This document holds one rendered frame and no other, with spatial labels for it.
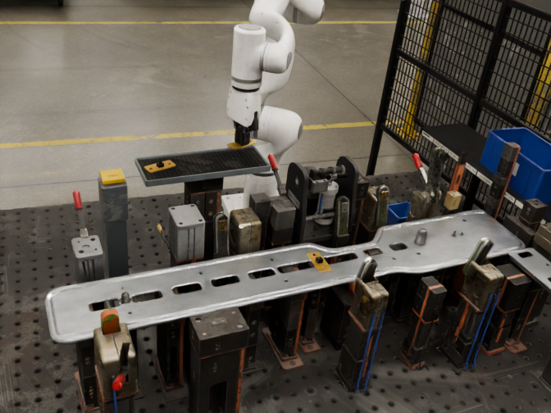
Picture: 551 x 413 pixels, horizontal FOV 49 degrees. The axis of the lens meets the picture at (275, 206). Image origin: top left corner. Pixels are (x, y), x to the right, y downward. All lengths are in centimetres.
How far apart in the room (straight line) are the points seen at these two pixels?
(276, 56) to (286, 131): 46
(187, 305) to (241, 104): 56
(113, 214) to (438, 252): 93
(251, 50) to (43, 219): 113
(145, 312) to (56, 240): 84
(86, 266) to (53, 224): 77
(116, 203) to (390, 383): 92
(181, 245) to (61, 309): 34
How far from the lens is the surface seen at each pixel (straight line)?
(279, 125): 202
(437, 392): 186
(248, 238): 169
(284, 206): 176
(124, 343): 135
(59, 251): 222
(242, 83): 166
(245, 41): 162
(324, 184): 175
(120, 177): 170
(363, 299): 158
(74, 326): 148
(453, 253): 185
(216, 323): 143
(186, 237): 162
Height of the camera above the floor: 201
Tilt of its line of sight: 32 degrees down
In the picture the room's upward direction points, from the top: 6 degrees clockwise
